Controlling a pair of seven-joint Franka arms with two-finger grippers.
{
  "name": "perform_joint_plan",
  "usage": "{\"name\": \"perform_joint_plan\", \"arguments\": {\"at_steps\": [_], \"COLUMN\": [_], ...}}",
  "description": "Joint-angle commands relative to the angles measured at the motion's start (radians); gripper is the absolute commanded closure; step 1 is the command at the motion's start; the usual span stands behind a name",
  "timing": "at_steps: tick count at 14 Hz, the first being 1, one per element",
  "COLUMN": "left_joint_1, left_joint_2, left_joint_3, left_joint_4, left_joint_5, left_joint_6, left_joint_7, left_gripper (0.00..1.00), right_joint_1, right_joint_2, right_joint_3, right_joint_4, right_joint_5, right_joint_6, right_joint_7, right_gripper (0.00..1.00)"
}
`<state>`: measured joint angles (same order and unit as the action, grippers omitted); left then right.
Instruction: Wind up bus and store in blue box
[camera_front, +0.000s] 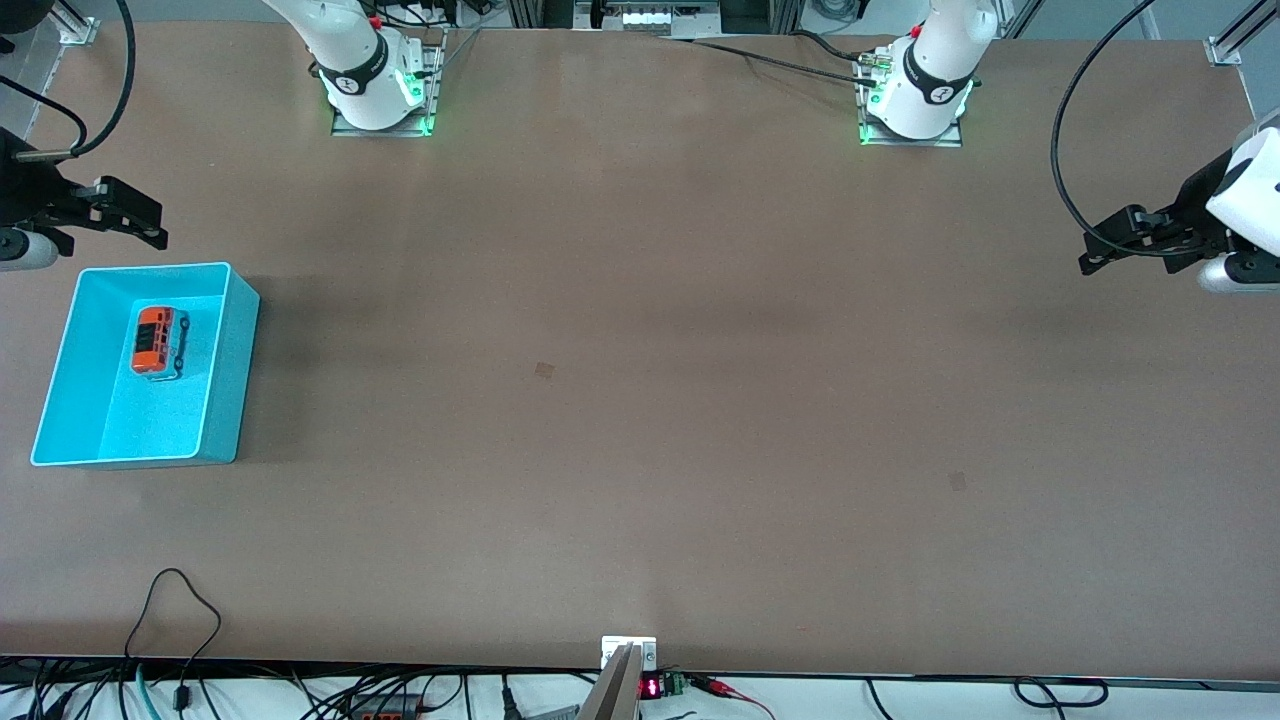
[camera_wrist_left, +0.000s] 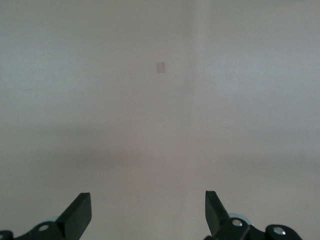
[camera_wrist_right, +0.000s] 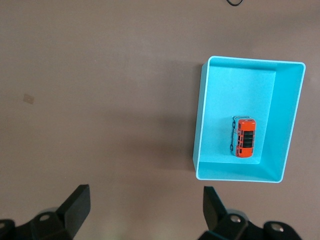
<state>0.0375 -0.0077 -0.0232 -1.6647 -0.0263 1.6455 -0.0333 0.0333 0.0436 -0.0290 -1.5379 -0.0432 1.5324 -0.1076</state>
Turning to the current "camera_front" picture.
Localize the orange toy bus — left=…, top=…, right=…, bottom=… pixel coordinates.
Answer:
left=130, top=305, right=191, bottom=382

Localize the aluminium frame corner bracket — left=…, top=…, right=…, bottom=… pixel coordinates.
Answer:
left=50, top=0, right=103, bottom=47
left=1204, top=0, right=1280, bottom=68

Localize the thick black table cable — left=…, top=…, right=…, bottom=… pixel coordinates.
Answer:
left=788, top=29, right=881, bottom=67

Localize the grey camera pole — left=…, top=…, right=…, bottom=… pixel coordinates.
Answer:
left=577, top=645, right=642, bottom=720

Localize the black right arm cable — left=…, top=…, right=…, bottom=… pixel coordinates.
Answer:
left=0, top=0, right=137, bottom=161

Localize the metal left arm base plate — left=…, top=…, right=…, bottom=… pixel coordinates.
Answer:
left=857, top=50, right=965, bottom=149

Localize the black coiled cable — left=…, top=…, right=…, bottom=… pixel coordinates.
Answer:
left=1012, top=677, right=1110, bottom=709

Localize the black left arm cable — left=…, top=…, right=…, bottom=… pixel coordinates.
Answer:
left=1049, top=0, right=1203, bottom=260

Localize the red clip lead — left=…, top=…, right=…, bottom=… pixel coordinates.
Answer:
left=690, top=675, right=777, bottom=720

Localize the blue plastic box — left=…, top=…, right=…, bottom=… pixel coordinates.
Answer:
left=30, top=261, right=261, bottom=469

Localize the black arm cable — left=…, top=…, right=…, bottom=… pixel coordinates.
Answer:
left=0, top=0, right=137, bottom=161
left=1049, top=0, right=1203, bottom=260

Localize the thin black looped cable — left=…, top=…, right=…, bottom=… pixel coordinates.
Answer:
left=124, top=568, right=223, bottom=711

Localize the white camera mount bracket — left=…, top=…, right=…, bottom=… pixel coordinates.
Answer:
left=601, top=636, right=658, bottom=671

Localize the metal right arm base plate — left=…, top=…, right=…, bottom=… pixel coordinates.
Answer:
left=330, top=30, right=447, bottom=138

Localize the thin black table cable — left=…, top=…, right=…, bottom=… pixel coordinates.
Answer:
left=660, top=36, right=883, bottom=89

